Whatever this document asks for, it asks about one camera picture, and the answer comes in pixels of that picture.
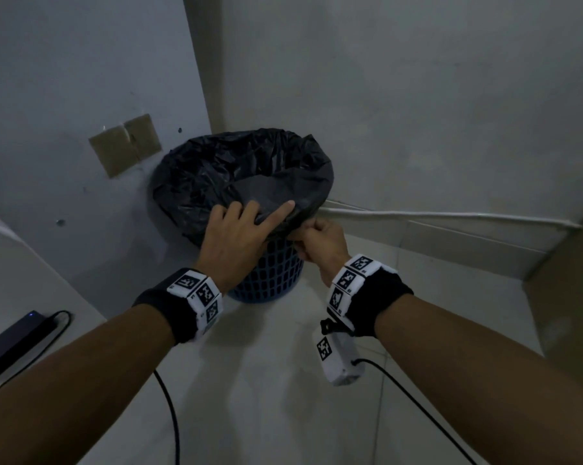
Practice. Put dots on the person's left hand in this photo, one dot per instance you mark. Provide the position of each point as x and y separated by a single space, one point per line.
233 246

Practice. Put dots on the person's right hand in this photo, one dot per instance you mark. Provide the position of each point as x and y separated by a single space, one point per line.
325 246

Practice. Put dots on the blue plastic waste basket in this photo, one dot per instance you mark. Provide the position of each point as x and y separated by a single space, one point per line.
272 276

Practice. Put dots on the new black trash bag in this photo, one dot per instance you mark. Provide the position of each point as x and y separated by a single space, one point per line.
199 179

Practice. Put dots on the person's right forearm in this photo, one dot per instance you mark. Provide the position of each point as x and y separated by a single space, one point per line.
490 382

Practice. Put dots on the person's left forearm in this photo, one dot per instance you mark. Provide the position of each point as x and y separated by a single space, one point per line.
78 382

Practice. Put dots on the right wristband with markers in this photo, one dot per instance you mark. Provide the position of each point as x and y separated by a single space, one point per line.
373 295

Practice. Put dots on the wristband with markers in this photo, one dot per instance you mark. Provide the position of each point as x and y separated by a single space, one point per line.
185 305
373 295

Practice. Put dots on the left wristband with markers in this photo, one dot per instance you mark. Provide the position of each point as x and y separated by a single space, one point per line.
185 305

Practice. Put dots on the narrow brown tape patch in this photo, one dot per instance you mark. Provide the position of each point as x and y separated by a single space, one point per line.
143 135

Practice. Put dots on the wide brown tape patch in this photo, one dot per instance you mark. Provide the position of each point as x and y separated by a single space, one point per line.
114 152

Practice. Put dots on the black power adapter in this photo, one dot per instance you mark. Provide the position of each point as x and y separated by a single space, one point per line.
12 343

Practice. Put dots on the brown cardboard box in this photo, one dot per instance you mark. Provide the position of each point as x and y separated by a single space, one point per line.
567 309

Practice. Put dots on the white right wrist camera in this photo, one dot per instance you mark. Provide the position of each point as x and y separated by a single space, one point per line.
337 355

